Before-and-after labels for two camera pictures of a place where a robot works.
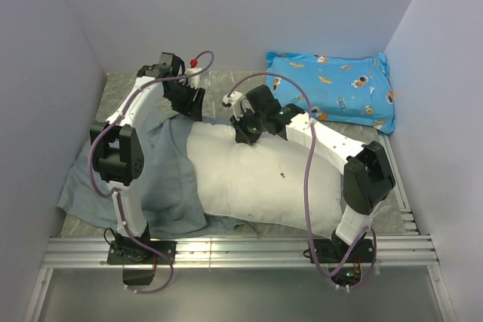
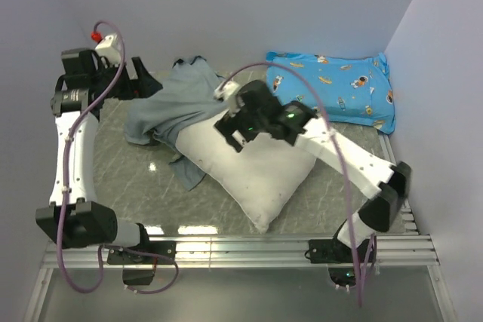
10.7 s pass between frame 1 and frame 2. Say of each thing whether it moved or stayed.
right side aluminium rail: stayed
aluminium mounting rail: stayed
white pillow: moved
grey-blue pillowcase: moved
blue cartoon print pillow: stayed
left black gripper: moved
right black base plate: stayed
